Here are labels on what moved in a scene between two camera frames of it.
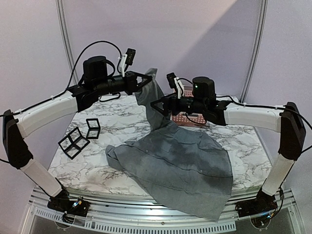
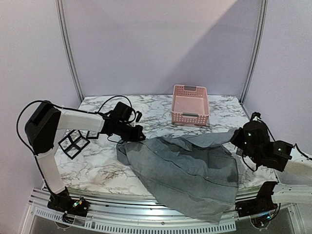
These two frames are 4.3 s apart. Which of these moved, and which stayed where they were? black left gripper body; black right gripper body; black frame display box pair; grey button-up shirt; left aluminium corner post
Moved: black right gripper body; black left gripper body; grey button-up shirt
Stayed: left aluminium corner post; black frame display box pair
